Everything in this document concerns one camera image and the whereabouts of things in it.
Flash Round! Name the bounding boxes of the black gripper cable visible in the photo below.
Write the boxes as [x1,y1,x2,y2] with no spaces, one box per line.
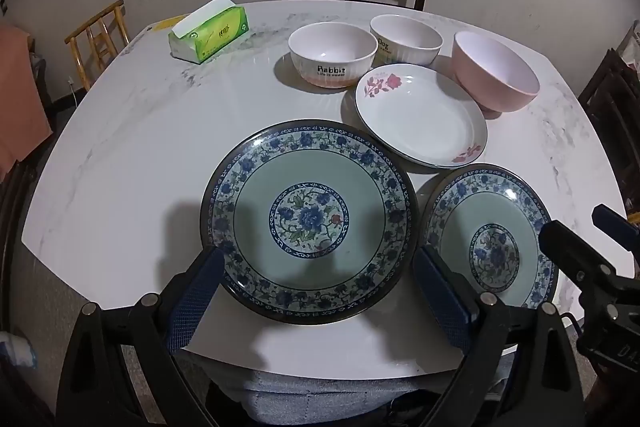
[560,313,585,339]

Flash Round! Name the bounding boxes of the white ribbed bowl pale base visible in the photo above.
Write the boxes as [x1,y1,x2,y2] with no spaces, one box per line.
[369,14,444,68]

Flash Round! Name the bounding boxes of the dark wooden armchair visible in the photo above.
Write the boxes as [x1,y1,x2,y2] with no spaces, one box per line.
[0,159,38,330]

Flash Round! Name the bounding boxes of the dark wooden side chair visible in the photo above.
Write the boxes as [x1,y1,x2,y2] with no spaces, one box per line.
[577,49,640,212]

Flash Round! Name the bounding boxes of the person's legs in jeans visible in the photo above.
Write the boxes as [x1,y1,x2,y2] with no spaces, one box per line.
[200,354,516,427]

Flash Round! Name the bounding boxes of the white ribbed bowl pink base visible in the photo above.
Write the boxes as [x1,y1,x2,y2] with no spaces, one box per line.
[288,22,379,88]

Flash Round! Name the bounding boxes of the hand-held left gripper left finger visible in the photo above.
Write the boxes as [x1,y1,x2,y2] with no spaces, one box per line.
[56,248,226,427]

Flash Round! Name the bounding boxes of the pink cloth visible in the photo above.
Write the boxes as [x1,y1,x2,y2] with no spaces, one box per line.
[0,24,55,182]

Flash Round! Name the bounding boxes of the green tissue pack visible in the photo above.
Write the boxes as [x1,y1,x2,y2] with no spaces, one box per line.
[168,0,250,65]

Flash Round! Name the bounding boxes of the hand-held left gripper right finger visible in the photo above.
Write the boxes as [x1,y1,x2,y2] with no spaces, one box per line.
[412,244,586,427]

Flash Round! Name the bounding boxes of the bamboo chair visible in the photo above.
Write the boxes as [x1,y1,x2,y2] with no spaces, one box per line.
[64,0,132,92]

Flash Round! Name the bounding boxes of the white plate with pink flowers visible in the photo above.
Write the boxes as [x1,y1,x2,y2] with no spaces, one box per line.
[355,63,488,168]

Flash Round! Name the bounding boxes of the white and blue cloth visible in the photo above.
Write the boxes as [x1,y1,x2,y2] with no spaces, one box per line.
[0,332,38,370]

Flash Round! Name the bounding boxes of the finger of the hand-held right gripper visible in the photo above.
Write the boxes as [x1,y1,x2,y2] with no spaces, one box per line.
[591,204,632,238]
[539,219,616,283]

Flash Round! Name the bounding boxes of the large blue floral plate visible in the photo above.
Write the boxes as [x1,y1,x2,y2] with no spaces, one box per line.
[200,119,420,325]

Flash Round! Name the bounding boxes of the small blue floral plate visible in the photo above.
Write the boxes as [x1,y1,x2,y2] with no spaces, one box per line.
[424,163,560,310]

